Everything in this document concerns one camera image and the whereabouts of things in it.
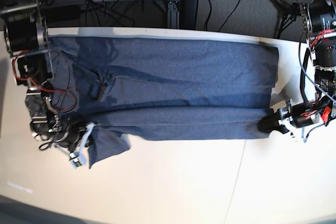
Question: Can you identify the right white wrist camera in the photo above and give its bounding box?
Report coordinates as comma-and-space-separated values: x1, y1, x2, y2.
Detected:
69, 152, 87, 169

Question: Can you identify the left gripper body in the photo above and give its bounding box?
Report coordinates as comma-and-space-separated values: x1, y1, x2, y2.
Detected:
278, 101, 326, 135

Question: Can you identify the aluminium table leg profile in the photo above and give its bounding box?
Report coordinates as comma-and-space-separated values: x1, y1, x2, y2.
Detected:
166, 0, 180, 29

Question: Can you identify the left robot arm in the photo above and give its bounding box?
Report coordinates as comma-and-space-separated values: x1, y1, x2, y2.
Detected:
258, 0, 335, 134

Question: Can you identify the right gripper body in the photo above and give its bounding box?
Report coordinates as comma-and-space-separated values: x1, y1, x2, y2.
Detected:
51, 120, 86, 153

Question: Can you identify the blue grey T-shirt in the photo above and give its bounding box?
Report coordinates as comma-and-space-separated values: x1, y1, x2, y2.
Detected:
50, 36, 279, 165

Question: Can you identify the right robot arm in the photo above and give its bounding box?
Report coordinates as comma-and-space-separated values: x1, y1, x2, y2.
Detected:
1, 0, 95, 165

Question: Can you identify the black power adapter brick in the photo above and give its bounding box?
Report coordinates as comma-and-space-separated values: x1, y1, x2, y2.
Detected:
180, 0, 198, 30

